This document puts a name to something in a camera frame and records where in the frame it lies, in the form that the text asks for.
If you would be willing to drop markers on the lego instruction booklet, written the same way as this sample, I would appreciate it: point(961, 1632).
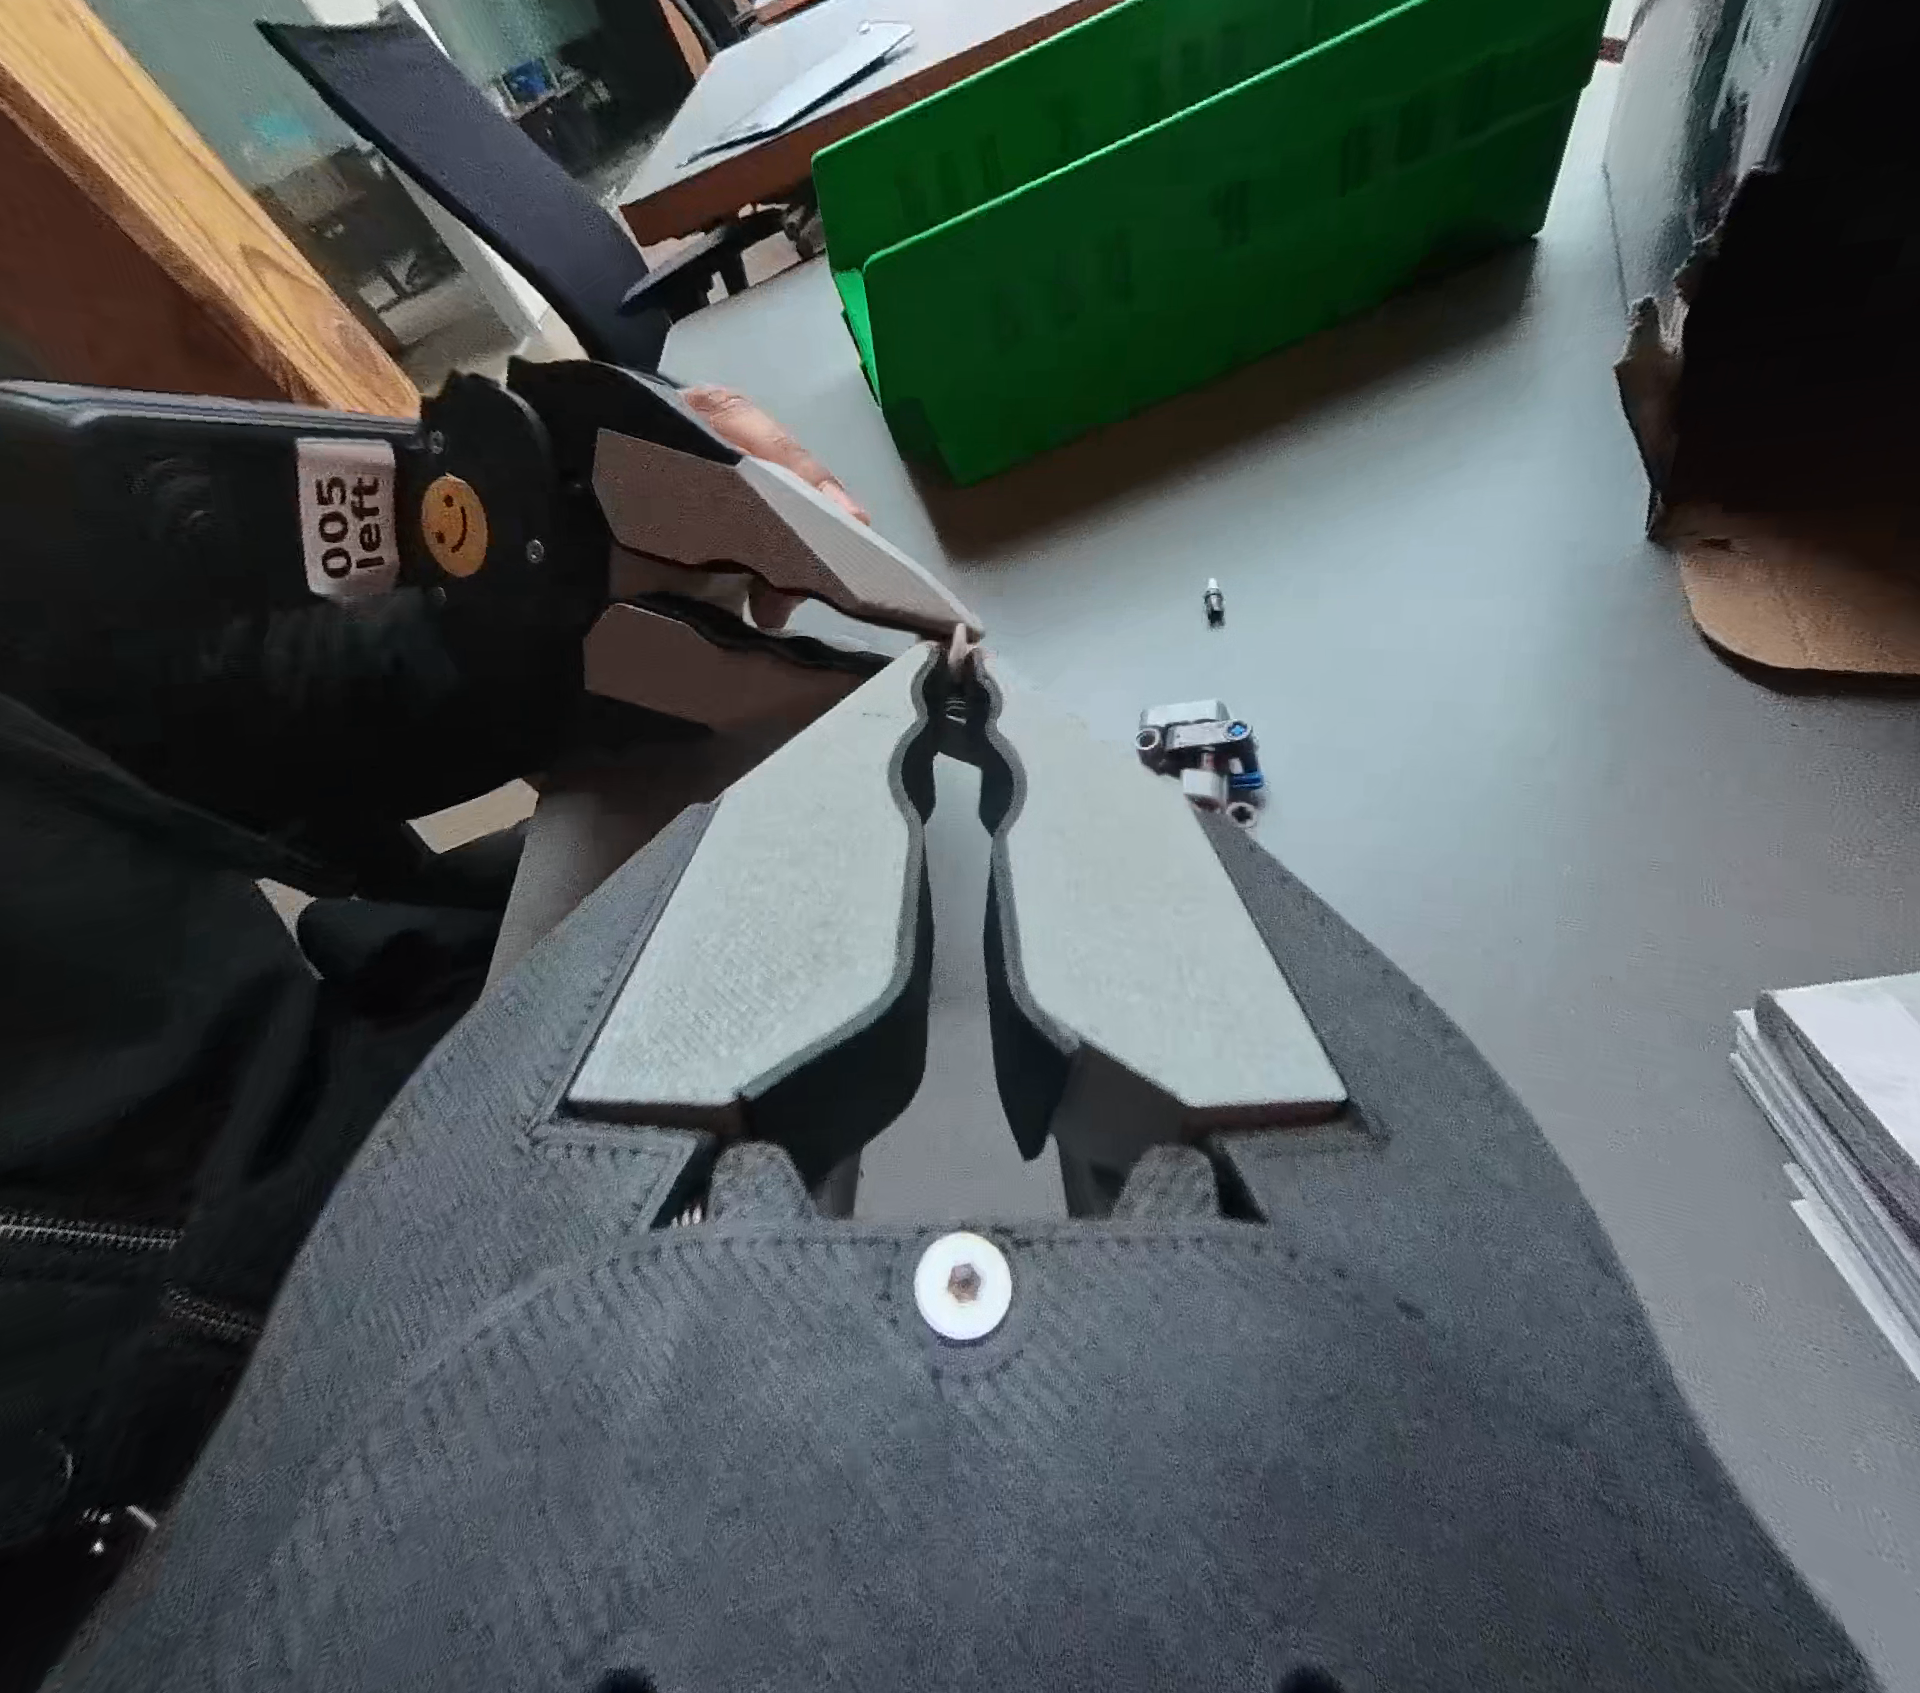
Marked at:
point(1843, 1123)

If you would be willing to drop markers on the person's left hand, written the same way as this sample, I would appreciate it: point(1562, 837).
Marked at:
point(775, 439)

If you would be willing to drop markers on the grey white lego assembly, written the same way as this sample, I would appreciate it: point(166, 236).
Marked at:
point(1201, 755)

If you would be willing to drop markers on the green plastic bin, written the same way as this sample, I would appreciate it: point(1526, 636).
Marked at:
point(1201, 268)
point(1050, 87)

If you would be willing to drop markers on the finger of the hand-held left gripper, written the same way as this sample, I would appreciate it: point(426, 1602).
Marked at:
point(707, 673)
point(752, 524)

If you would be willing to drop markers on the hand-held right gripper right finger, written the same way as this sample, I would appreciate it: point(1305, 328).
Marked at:
point(1156, 956)

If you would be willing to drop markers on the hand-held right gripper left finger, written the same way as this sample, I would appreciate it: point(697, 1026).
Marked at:
point(764, 944)

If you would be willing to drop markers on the printed cardboard lego box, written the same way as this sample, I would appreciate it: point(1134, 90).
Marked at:
point(1786, 223)

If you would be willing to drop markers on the black lego pin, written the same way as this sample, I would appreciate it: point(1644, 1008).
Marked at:
point(956, 708)

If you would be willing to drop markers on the black office chair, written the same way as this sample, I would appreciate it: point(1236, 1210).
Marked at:
point(478, 177)

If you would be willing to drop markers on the grey sheet on table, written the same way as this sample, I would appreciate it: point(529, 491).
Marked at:
point(809, 87)

